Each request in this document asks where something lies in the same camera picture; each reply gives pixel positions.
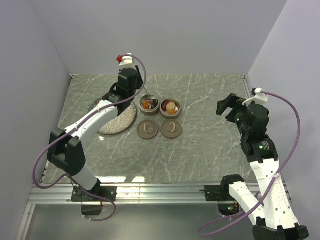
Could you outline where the orange fried piece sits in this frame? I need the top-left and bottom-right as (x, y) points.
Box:
(142, 100), (150, 110)
(167, 110), (178, 115)

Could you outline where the beige steamed bun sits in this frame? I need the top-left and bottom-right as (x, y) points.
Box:
(165, 101), (177, 112)

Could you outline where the brown round lid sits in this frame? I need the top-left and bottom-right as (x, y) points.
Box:
(137, 120), (159, 140)
(160, 119), (183, 139)

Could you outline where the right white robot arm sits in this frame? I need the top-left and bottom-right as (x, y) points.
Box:
(216, 93), (309, 240)

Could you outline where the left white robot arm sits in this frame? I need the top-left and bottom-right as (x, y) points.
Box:
(47, 65), (144, 201)

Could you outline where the left round metal container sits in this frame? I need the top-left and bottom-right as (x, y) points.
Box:
(139, 94), (160, 116)

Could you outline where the round metal container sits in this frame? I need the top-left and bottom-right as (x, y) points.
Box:
(139, 94), (160, 116)
(160, 98), (181, 119)

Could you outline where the silver glitter plate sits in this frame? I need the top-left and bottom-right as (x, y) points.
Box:
(98, 102), (137, 136)

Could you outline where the right round metal container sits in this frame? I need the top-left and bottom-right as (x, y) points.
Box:
(160, 98), (181, 119)

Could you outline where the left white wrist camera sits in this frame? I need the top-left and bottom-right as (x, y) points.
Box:
(116, 53), (136, 72)

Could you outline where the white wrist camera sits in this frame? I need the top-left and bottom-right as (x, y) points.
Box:
(242, 87), (268, 107)
(116, 53), (136, 72)

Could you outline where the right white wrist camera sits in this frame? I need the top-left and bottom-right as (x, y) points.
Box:
(242, 87), (268, 107)

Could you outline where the aluminium mounting rail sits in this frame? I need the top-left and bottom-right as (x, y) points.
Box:
(27, 182), (234, 205)

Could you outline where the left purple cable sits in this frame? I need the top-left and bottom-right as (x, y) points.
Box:
(32, 54), (148, 222)

